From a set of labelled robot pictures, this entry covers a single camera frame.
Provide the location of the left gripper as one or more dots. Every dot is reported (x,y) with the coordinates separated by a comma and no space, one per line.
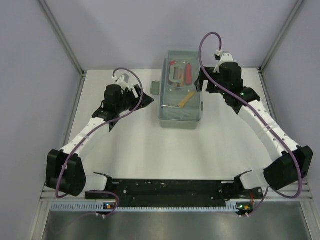
(146,101)

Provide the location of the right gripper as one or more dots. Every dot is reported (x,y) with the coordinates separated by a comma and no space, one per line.
(199,82)

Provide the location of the orange utility knife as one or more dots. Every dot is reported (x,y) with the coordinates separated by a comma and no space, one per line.
(179,77)

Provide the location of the yellow utility knife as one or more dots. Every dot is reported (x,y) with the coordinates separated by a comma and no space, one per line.
(186,99)

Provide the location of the green plastic toolbox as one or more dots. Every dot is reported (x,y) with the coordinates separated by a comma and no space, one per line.
(170,115)

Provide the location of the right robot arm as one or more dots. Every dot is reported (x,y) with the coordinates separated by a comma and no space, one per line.
(290,161)

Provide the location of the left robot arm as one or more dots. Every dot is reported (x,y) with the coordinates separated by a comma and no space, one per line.
(65,168)

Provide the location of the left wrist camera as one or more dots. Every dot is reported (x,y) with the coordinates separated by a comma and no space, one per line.
(122,81)

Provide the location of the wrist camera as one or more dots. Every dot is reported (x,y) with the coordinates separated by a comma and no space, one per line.
(223,57)
(122,81)

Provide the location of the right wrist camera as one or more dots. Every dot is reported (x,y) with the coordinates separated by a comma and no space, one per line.
(223,57)

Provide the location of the right aluminium frame post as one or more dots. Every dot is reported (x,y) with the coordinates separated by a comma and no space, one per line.
(294,13)

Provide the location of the aluminium frame post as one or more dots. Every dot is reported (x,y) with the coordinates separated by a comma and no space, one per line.
(60,36)
(294,13)

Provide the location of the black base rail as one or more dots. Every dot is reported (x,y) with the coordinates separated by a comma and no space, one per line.
(159,193)

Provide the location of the grey cable duct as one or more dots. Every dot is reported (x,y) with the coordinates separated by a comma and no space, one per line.
(106,207)

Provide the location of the left aluminium frame post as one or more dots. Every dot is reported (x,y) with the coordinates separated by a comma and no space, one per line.
(60,36)

